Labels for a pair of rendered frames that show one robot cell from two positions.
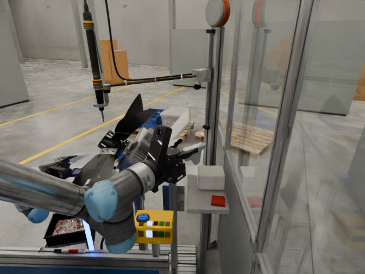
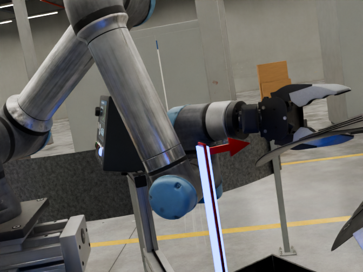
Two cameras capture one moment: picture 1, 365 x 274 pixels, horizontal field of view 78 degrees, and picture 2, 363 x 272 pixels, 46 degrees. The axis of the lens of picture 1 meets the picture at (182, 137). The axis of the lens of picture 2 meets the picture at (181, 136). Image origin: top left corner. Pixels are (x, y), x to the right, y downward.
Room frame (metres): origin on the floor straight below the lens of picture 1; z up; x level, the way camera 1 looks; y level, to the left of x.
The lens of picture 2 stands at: (0.57, -0.08, 1.28)
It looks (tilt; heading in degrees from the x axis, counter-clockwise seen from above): 8 degrees down; 74
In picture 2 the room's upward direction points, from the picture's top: 9 degrees counter-clockwise
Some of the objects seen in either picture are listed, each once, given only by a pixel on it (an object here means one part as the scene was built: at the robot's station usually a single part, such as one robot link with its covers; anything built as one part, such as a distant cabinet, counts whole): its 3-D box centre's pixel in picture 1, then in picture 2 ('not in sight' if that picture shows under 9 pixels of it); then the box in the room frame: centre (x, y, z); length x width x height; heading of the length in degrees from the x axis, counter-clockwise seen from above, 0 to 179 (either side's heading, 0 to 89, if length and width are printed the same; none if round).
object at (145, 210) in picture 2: not in sight; (145, 212); (0.74, 0.94, 0.96); 0.03 x 0.03 x 0.20; 88
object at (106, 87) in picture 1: (101, 95); not in sight; (1.09, 0.39, 1.49); 0.09 x 0.07 x 0.10; 123
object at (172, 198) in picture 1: (173, 220); not in sight; (1.21, 0.06, 0.58); 0.09 x 0.05 x 1.15; 178
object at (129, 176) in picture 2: not in sight; (133, 172); (0.74, 1.04, 1.04); 0.24 x 0.03 x 0.03; 88
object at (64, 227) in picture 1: (72, 228); not in sight; (0.90, 0.58, 0.83); 0.19 x 0.14 x 0.04; 103
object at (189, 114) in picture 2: not in sight; (193, 125); (0.83, 0.73, 1.18); 0.11 x 0.08 x 0.09; 125
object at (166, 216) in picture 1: (154, 227); not in sight; (0.72, 0.12, 1.02); 0.16 x 0.10 x 0.11; 88
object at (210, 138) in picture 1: (209, 161); not in sight; (1.48, -0.20, 0.90); 0.08 x 0.06 x 1.80; 33
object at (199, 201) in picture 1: (206, 191); not in sight; (1.18, -0.15, 0.85); 0.36 x 0.24 x 0.03; 178
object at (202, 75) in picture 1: (202, 75); not in sight; (1.43, -0.12, 1.53); 0.10 x 0.07 x 0.09; 123
